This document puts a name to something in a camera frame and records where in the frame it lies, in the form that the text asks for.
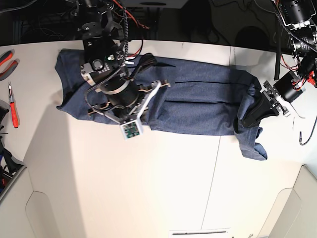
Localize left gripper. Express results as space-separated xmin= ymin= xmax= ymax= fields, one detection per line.
xmin=242 ymin=71 xmax=305 ymax=128

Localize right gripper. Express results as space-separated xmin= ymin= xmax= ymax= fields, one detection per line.
xmin=88 ymin=53 xmax=171 ymax=124

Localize blue-grey t-shirt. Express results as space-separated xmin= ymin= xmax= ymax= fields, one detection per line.
xmin=54 ymin=49 xmax=268 ymax=162

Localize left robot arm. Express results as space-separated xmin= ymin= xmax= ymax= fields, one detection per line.
xmin=242 ymin=0 xmax=317 ymax=127

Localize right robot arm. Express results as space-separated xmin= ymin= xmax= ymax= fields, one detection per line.
xmin=74 ymin=0 xmax=162 ymax=125

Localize braided camera cable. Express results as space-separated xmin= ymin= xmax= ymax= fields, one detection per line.
xmin=85 ymin=6 xmax=131 ymax=110
xmin=272 ymin=0 xmax=317 ymax=147

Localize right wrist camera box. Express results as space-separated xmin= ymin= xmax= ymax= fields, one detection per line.
xmin=120 ymin=119 xmax=143 ymax=140

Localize red-handled pliers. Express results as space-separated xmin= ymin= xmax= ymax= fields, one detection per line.
xmin=0 ymin=49 xmax=20 ymax=81

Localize orange-handled screwdriver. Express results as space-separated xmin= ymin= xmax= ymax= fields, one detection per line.
xmin=8 ymin=83 xmax=19 ymax=128

